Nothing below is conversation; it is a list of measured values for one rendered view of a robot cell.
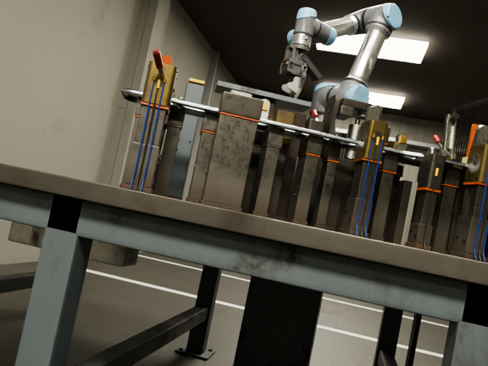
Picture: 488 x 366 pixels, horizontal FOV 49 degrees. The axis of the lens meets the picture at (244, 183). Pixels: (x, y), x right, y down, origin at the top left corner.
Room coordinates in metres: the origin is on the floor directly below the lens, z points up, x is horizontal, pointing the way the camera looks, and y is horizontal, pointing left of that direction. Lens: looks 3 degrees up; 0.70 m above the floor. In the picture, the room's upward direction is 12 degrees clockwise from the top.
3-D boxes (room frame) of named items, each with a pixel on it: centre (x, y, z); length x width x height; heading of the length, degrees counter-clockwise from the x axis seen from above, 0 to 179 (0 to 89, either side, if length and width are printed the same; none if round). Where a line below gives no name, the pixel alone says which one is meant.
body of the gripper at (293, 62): (2.09, -0.10, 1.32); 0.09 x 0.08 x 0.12; 112
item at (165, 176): (1.73, 0.25, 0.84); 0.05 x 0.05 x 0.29; 7
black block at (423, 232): (1.64, -0.56, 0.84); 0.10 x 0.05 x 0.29; 7
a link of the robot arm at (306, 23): (2.09, -0.11, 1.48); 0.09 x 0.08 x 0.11; 128
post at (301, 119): (1.99, -0.15, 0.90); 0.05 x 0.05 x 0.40; 7
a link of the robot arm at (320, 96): (2.39, -0.29, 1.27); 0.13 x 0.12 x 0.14; 38
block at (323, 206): (1.81, -0.27, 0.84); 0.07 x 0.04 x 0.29; 7
